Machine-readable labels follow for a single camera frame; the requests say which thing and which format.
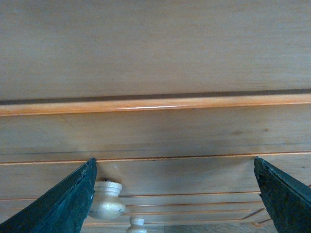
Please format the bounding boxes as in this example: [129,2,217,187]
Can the wooden top drawer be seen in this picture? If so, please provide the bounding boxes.
[0,94,311,232]

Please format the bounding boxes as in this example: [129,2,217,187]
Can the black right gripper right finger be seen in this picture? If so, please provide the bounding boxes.
[254,157,311,233]

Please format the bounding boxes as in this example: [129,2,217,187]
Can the wooden nightstand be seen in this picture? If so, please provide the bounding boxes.
[0,0,311,100]

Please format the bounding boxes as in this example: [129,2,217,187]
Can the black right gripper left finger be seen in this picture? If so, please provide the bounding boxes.
[0,158,97,233]

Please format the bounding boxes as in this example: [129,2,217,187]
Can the round wooden drawer knob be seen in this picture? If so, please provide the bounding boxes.
[88,181,126,220]

